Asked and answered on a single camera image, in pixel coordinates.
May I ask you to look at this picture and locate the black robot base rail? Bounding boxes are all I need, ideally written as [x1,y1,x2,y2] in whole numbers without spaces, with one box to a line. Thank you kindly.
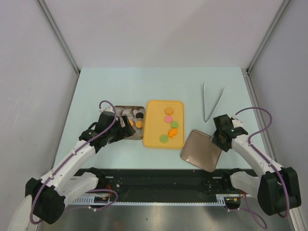
[72,168,251,203]

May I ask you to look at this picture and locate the green cookie front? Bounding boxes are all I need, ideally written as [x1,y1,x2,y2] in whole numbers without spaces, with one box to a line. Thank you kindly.
[159,134,169,143]

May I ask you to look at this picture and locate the pink sandwich cookie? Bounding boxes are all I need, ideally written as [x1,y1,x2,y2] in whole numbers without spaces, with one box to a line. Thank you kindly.
[165,115,173,123]

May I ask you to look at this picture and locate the yellow plastic tray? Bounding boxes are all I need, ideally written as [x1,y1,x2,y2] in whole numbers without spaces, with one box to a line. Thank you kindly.
[143,100,185,149]

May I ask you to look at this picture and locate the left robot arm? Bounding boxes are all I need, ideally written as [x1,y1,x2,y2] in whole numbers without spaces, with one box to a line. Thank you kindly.
[25,111,135,225]

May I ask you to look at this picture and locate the rose gold tin lid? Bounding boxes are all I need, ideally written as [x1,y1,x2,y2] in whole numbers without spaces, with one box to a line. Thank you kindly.
[180,130,222,172]

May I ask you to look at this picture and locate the black sandwich cookie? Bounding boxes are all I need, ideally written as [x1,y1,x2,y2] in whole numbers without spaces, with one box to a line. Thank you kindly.
[135,112,144,119]

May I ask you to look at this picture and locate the orange fish shaped cookie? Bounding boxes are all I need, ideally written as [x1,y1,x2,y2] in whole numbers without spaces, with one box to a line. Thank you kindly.
[167,128,178,138]

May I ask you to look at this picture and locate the white cable duct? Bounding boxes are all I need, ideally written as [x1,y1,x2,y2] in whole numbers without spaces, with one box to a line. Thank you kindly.
[69,194,241,206]

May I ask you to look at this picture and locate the rose gold cookie tin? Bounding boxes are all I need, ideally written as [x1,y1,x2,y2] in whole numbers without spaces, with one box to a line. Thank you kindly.
[115,105,145,140]

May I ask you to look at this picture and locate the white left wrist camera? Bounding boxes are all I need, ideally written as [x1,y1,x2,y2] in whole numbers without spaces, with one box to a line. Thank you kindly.
[99,106,116,116]

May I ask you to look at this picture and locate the metal tongs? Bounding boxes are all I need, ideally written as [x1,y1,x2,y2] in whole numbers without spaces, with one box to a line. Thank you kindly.
[201,82,225,123]

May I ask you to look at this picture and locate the green cookie upper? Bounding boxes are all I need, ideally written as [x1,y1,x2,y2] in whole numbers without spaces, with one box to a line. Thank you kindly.
[170,121,179,128]

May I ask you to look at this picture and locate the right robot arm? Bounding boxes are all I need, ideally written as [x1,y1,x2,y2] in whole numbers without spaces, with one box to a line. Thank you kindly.
[211,115,302,216]

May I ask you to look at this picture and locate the white paper cup top centre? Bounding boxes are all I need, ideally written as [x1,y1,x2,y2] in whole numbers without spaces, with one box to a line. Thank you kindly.
[122,108,134,117]

